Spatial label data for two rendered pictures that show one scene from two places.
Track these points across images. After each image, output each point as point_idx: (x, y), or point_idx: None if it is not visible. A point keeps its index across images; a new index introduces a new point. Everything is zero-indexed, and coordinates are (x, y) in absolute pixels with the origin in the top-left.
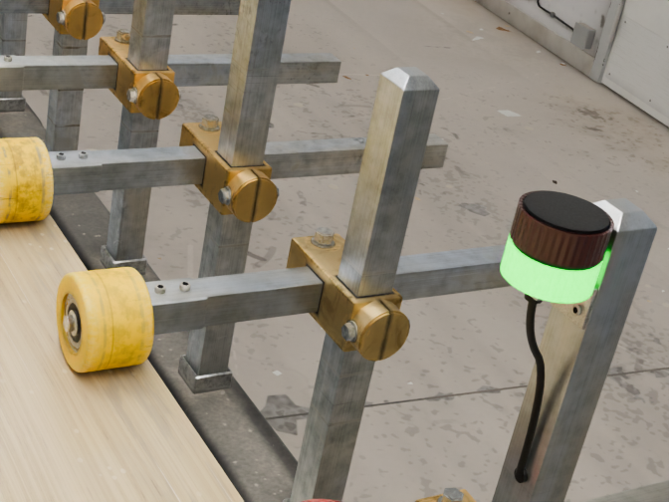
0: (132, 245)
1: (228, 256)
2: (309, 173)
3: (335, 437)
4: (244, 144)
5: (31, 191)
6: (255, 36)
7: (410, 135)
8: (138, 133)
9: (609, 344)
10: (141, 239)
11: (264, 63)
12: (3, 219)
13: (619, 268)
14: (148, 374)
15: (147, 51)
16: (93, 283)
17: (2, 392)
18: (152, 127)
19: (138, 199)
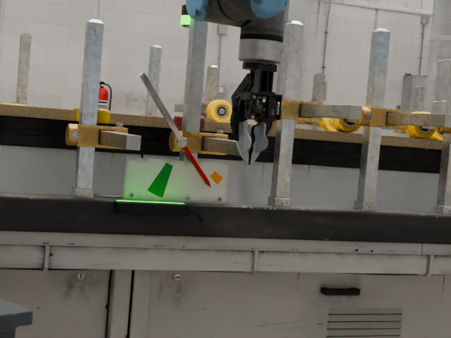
0: (441, 198)
1: (364, 146)
2: (402, 123)
3: (275, 157)
4: (368, 98)
5: None
6: (370, 55)
7: (286, 39)
8: (444, 143)
9: (191, 43)
10: (443, 196)
11: (372, 65)
12: (333, 125)
13: (191, 18)
14: None
15: (447, 106)
16: None
17: None
18: (447, 141)
19: (443, 176)
